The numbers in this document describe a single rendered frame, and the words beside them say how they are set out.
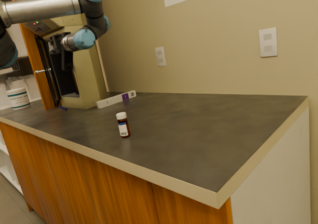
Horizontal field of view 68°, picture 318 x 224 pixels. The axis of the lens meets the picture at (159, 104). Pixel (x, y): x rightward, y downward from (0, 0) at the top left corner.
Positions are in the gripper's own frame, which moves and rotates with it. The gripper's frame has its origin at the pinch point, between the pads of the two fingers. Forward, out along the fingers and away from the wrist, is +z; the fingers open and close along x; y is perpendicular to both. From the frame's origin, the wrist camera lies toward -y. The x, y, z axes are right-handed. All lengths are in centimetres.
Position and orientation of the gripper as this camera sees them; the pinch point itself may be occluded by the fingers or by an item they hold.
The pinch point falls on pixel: (52, 53)
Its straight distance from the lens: 132.8
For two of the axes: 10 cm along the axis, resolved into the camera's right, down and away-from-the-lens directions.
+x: -6.7, 3.0, -6.8
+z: -7.2, -0.4, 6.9
